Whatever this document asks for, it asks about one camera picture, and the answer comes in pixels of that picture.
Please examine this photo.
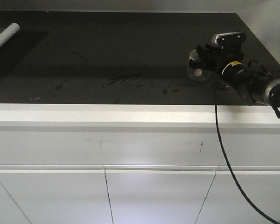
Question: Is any grey rolled paper tube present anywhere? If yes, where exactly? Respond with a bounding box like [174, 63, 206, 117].
[0, 22, 20, 47]

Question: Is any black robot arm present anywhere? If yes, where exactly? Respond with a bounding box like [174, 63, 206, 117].
[189, 44, 280, 108]

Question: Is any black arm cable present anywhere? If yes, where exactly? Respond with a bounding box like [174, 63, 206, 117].
[214, 77, 280, 224]

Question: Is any glass jar with beige lid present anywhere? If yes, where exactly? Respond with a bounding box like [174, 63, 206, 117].
[187, 50, 211, 82]

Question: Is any white fume hood base cabinet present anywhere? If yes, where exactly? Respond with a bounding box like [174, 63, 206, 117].
[0, 104, 280, 224]

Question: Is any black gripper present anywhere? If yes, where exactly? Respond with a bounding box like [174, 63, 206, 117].
[189, 44, 244, 74]

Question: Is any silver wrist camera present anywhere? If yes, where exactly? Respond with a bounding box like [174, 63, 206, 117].
[211, 31, 246, 54]

